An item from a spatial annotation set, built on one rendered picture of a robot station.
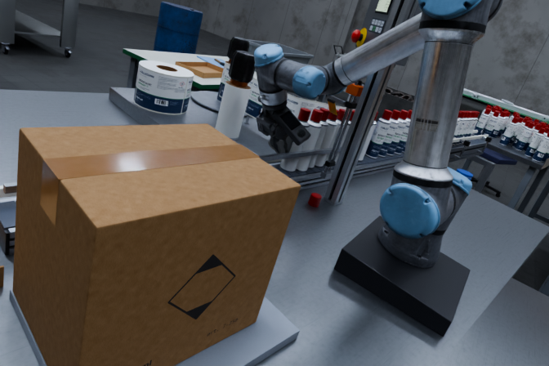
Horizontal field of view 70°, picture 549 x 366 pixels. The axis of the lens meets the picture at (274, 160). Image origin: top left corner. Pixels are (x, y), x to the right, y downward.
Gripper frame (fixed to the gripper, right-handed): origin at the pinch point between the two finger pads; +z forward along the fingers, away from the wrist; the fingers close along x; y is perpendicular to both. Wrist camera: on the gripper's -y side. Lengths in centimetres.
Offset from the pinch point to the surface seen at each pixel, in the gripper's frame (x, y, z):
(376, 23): -33.6, -6.7, -31.5
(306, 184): -3.7, -4.5, 12.5
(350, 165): -11.0, -16.3, 2.0
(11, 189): 63, -4, -39
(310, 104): -27.7, 15.7, 2.6
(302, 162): -5.1, -1.9, 5.5
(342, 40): -665, 522, 379
